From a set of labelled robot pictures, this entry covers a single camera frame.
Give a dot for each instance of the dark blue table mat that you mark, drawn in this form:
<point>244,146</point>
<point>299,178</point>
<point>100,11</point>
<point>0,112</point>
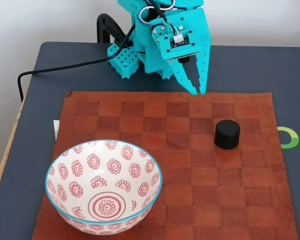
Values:
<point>40,112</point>

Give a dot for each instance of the black table clamp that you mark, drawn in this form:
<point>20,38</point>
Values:
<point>110,27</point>

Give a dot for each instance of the brown leather chessboard mat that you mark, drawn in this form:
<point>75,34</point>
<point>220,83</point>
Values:
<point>190,175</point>

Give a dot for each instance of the white card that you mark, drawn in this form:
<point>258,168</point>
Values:
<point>56,130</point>

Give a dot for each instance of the black cylinder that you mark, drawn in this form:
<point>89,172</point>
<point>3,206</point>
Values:
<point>227,135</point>

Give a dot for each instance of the camera board in turquoise mount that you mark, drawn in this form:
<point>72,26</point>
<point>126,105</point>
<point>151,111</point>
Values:
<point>183,44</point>

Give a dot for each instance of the white bowl with red flowers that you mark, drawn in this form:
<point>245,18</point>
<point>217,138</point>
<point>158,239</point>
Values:
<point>103,187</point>

